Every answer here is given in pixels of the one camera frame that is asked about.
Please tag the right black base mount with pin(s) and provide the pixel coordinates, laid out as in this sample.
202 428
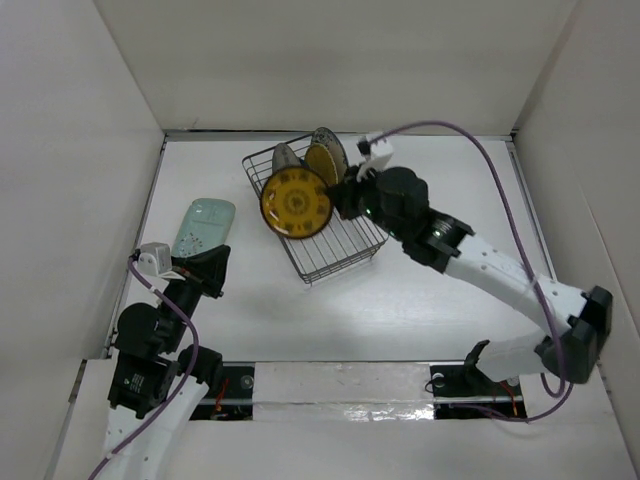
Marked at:
461 396

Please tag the blue floral round plate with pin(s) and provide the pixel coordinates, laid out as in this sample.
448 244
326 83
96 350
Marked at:
331 142

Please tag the round bamboo woven plate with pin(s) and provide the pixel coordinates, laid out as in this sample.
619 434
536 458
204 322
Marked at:
319 159

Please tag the light green rectangular plate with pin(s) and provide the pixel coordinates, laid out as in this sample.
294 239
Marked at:
205 226

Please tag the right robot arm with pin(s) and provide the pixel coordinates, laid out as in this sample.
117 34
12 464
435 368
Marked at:
573 324

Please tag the grey deer plate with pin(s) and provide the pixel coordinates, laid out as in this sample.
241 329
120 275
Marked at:
284 156

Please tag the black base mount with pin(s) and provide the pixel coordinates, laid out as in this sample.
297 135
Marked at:
233 401
461 396

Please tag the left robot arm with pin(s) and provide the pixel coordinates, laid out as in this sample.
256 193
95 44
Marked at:
162 371

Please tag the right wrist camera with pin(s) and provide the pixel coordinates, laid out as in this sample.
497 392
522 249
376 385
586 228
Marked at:
376 153

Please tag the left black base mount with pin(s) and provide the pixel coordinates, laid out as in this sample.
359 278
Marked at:
233 401

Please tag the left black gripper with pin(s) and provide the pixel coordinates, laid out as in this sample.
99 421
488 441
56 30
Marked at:
206 271

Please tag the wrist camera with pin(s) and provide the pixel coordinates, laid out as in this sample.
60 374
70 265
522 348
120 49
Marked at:
376 153
153 259

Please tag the grey wire dish rack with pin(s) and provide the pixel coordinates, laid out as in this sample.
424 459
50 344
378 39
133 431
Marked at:
342 244

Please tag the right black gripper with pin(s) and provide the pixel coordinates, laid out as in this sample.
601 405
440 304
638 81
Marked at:
344 196

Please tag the gold and black plate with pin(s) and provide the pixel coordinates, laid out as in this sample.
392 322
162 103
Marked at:
294 203

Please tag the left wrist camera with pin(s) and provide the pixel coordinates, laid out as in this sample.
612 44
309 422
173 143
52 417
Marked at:
153 259

